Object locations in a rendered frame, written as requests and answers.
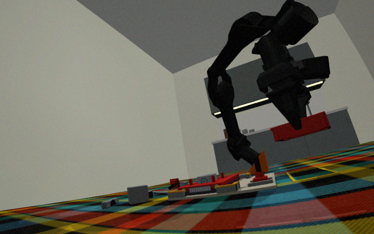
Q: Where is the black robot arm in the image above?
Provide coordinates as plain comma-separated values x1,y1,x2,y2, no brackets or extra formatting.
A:
207,0,330,166

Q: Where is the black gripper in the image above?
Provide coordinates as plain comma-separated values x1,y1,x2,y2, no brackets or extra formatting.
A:
256,51,311,130

